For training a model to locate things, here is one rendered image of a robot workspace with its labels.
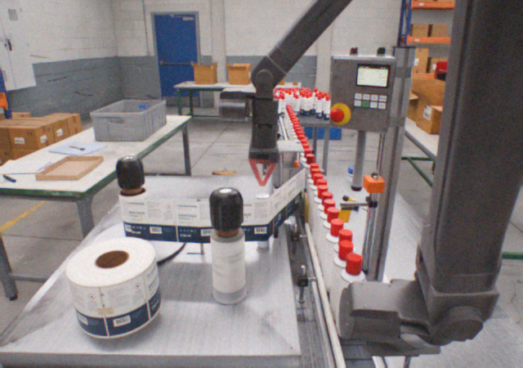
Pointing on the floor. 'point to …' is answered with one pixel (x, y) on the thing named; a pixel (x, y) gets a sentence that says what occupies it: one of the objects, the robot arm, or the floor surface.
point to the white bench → (41, 188)
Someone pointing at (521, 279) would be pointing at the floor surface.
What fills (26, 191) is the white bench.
